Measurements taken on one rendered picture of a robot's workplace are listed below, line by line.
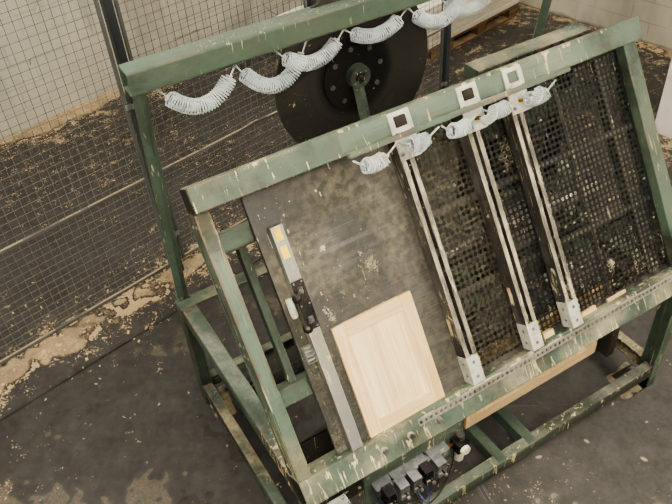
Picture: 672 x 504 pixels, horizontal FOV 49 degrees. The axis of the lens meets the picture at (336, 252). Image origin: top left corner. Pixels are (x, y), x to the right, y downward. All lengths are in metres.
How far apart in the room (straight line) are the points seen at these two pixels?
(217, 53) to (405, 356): 1.40
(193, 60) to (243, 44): 0.21
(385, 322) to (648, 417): 1.93
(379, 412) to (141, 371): 2.02
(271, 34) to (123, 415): 2.45
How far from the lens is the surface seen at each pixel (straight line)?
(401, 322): 3.00
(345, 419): 2.95
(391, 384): 3.03
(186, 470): 4.16
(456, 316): 3.07
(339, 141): 2.76
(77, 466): 4.37
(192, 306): 3.80
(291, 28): 3.02
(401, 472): 3.14
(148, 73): 2.83
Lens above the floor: 3.40
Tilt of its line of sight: 41 degrees down
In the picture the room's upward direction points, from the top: 5 degrees counter-clockwise
